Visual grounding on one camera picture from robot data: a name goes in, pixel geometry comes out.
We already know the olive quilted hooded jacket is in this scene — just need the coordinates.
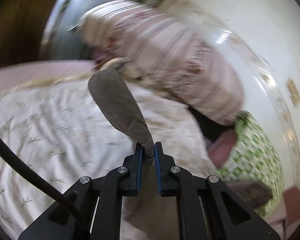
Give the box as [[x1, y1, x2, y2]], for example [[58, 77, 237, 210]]
[[87, 68, 154, 158]]

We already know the green white patterned blanket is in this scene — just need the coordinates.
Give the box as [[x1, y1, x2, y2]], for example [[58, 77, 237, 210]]
[[217, 111, 284, 218]]

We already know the black garment behind pillows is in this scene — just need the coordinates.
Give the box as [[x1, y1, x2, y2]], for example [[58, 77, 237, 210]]
[[188, 106, 237, 145]]

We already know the white floral bed quilt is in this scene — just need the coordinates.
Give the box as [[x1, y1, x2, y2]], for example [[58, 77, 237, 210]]
[[0, 79, 216, 239]]

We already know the pink bed sheet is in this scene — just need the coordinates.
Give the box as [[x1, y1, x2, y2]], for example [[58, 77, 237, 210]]
[[0, 60, 96, 91]]

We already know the striped floral pillow at window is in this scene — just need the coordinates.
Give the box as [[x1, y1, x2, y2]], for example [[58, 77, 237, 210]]
[[78, 0, 244, 126]]

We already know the dark wooden wardrobe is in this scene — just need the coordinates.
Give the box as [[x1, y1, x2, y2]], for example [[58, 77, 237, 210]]
[[0, 0, 57, 68]]

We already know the black cable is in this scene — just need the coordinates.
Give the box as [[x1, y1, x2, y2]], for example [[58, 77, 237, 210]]
[[0, 127, 86, 228]]

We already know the gold wall switch plate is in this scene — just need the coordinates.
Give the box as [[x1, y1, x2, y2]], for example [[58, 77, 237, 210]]
[[286, 79, 300, 107]]

